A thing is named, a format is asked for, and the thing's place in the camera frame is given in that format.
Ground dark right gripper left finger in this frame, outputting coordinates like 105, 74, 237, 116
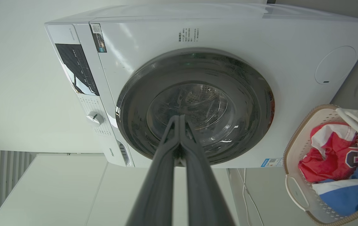
126, 115, 180, 226

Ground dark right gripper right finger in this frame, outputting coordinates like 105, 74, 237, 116
180, 115, 236, 226

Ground washer door glass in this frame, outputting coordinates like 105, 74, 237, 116
115, 48, 275, 166

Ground white front-load washing machine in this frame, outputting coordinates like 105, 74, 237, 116
45, 3, 358, 168

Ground blue energy label sticker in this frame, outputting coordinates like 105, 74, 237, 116
260, 158, 283, 167

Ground white round program knob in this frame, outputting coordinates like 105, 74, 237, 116
86, 111, 104, 126

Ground steel perforated washer drum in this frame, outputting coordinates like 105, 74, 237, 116
147, 80, 239, 146

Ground cream plastic laundry basket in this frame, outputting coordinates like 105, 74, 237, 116
283, 104, 358, 226

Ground white cabinet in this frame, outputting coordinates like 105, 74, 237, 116
0, 153, 239, 226

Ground red and white garment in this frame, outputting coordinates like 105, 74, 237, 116
298, 122, 358, 183

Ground black glossy control display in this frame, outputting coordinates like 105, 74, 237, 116
55, 43, 99, 96

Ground small printed text notice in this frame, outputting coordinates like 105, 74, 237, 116
178, 28, 201, 43

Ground blue and white garment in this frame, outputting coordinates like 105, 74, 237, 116
312, 163, 358, 217

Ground black QR promo sticker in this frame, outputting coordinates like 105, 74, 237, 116
90, 23, 107, 53

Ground round white filter cover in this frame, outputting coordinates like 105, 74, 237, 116
315, 46, 357, 84

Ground thin white power cable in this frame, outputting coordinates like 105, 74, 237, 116
237, 168, 264, 226

